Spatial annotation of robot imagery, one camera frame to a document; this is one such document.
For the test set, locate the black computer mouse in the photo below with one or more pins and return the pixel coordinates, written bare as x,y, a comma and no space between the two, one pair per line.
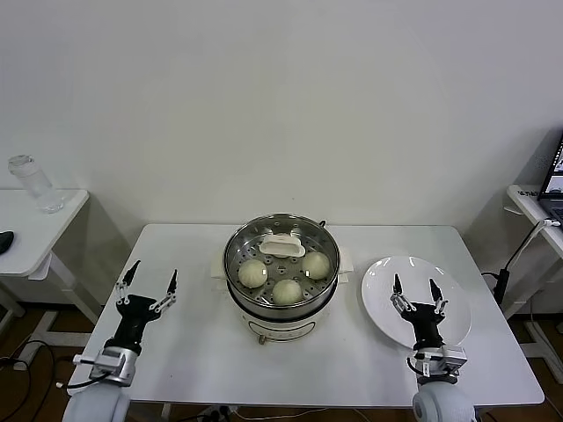
4,242

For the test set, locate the white steamed baozi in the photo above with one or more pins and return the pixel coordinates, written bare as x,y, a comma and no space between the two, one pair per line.
287,293
316,265
252,273

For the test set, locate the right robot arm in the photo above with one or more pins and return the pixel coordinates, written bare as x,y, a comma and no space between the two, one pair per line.
442,402

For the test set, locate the white electric cooker base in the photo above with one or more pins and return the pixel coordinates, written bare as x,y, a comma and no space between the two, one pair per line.
281,327

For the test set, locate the white side table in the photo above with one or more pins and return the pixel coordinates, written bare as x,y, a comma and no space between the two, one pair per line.
31,228

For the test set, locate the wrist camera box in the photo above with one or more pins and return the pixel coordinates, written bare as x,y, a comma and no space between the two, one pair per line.
107,362
455,358

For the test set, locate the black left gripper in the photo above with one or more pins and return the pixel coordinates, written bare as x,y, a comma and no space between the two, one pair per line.
132,321

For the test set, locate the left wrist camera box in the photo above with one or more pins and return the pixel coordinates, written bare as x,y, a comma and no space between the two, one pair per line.
107,362

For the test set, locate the round glass lid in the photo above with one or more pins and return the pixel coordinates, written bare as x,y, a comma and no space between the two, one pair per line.
281,244

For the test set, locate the stainless steel steamer basket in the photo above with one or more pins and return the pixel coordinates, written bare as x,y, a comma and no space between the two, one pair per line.
281,314

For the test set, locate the white power strip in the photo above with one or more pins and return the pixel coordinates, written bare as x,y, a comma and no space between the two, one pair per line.
220,412

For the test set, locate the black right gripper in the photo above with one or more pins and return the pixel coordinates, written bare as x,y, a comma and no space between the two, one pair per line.
424,325

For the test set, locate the open laptop computer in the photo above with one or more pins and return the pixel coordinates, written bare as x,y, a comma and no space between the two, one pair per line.
554,184

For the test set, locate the clear plastic water bottle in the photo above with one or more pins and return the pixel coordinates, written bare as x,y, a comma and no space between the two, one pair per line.
37,184

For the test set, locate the white round plate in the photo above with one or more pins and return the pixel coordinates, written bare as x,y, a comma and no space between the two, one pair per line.
382,299

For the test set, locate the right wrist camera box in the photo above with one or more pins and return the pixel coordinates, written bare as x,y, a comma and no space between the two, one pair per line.
455,358

